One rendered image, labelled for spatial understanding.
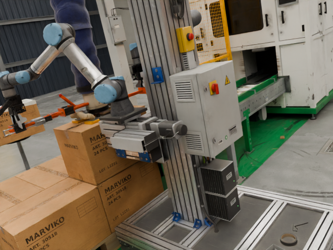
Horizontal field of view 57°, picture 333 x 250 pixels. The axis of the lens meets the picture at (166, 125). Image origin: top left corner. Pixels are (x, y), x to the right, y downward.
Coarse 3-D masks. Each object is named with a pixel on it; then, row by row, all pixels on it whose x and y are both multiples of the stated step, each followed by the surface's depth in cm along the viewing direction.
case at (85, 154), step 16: (144, 112) 242; (64, 128) 222; (80, 128) 212; (96, 128) 211; (64, 144) 226; (80, 144) 208; (96, 144) 212; (64, 160) 235; (80, 160) 217; (96, 160) 212; (112, 160) 222; (128, 160) 233; (80, 176) 226; (96, 176) 213
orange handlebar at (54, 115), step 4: (136, 92) 227; (140, 92) 230; (128, 96) 222; (80, 104) 226; (84, 104) 224; (88, 104) 226; (76, 108) 220; (56, 112) 214; (60, 112) 212; (44, 116) 209; (52, 116) 207; (56, 116) 210; (28, 124) 196; (32, 124) 198
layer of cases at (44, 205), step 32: (0, 192) 238; (32, 192) 226; (64, 192) 214; (96, 192) 213; (128, 192) 235; (160, 192) 261; (0, 224) 189; (32, 224) 181; (64, 224) 196; (96, 224) 214
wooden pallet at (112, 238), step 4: (112, 236) 225; (104, 240) 220; (108, 240) 222; (112, 240) 225; (116, 240) 228; (100, 244) 217; (104, 244) 222; (108, 244) 223; (112, 244) 226; (116, 244) 228; (96, 248) 215; (104, 248) 225; (108, 248) 223; (112, 248) 226; (116, 248) 229
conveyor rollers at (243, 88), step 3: (252, 84) 426; (255, 84) 423; (237, 87) 431; (240, 87) 428; (243, 87) 425; (246, 87) 422; (249, 87) 419; (237, 90) 412; (240, 90) 409; (243, 90) 406; (246, 90) 403; (237, 93) 394; (240, 93) 391
